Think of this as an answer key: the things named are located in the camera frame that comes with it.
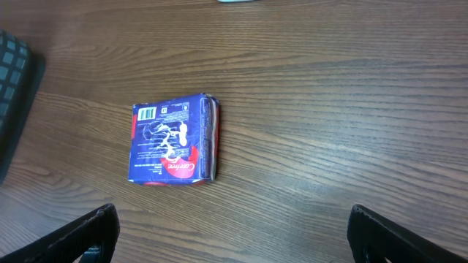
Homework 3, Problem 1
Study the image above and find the white barcode scanner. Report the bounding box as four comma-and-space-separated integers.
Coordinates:
217, 0, 257, 3

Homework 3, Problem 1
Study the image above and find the grey plastic basket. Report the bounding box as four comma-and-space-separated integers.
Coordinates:
1, 30, 45, 180

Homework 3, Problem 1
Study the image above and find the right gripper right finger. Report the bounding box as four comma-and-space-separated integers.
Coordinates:
347, 204, 467, 263

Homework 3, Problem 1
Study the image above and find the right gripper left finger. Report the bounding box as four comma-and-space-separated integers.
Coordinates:
1, 203, 120, 263

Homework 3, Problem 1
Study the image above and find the purple Carefree pad pack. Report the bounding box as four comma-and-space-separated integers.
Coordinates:
128, 94, 219, 186

